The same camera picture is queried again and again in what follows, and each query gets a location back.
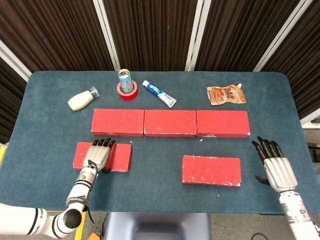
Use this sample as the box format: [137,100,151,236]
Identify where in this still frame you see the orange sauce pouch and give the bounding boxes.
[206,83,247,106]

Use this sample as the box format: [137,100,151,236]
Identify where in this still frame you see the red tape roll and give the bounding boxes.
[116,79,139,101]

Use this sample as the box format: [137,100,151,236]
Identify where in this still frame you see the blue table cloth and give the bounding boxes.
[0,70,320,215]

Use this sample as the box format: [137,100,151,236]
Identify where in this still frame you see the cream bottle with blue cap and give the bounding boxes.
[67,85,101,112]

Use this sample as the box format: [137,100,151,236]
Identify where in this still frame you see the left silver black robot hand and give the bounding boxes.
[82,137,117,175]

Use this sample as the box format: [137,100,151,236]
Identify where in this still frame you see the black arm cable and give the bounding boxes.
[83,159,107,238]

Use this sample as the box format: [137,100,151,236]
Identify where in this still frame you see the red brick medium white scuff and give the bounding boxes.
[195,110,251,140]

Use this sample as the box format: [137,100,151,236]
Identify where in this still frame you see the red brick white chips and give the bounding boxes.
[181,154,242,188]

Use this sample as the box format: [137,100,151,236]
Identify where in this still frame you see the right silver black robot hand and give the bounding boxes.
[251,136,299,193]

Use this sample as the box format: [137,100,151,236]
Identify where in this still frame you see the red brick large white scuff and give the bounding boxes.
[72,141,133,173]

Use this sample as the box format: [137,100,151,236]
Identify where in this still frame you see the red brick small white scuff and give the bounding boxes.
[90,108,146,138]

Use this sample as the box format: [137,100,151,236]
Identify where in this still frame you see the brown corrugated screen panel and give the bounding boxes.
[103,0,198,72]
[259,0,320,121]
[0,0,116,73]
[0,57,28,145]
[194,0,305,72]

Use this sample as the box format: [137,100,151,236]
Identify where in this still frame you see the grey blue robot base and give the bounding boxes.
[103,212,212,240]

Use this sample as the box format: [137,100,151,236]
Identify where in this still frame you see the red brick thin chipped edge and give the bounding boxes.
[143,109,198,138]

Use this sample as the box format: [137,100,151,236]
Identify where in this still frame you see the white screen frame post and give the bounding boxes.
[0,39,32,82]
[184,0,212,72]
[92,0,123,71]
[299,113,320,130]
[252,0,315,73]

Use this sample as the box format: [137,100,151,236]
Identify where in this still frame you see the white blue toothpaste tube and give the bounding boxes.
[142,79,177,109]

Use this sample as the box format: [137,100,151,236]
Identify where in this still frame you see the light blue drink can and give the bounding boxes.
[117,68,134,94]

